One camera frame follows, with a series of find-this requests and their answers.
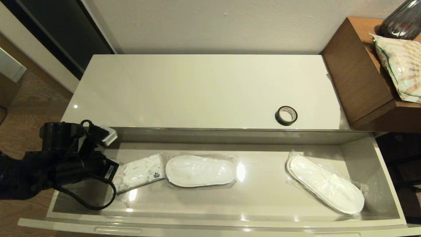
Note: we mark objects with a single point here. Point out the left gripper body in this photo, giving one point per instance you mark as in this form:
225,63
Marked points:
85,169

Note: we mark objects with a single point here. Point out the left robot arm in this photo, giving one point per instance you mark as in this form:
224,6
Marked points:
23,171

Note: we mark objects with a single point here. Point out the white glossy cabinet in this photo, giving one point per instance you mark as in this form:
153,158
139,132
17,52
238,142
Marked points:
197,92

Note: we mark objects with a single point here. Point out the white cabinet drawer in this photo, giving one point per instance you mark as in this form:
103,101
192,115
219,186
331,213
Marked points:
263,200

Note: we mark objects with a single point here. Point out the brown wooden side cabinet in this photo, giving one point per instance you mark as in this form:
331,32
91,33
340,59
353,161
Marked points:
352,75

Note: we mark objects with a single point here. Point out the white tissue pack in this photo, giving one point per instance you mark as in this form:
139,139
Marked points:
139,171

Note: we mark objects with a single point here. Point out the white slippers in plastic wrap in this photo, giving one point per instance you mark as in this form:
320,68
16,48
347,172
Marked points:
200,171
325,184

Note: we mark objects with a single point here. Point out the black door panel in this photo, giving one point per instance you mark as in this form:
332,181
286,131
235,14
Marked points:
65,29

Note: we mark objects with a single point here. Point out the black tape roll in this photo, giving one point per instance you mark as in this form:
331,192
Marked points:
286,115

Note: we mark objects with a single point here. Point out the clear snack bag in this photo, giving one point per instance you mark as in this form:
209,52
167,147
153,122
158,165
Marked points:
403,65

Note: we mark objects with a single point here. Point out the dark glass vase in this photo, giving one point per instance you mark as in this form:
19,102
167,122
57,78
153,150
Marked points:
403,21

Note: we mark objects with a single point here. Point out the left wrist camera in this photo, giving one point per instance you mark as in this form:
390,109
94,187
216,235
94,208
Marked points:
108,135

